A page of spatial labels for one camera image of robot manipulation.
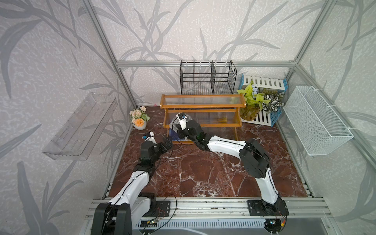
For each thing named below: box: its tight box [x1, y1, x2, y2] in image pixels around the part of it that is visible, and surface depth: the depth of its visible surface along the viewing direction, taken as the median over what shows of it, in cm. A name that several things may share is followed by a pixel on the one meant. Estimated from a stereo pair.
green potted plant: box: [236, 80, 271, 121], surface depth 94 cm
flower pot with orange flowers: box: [129, 105, 151, 131], surface depth 101 cm
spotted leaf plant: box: [261, 92, 286, 116], surface depth 90 cm
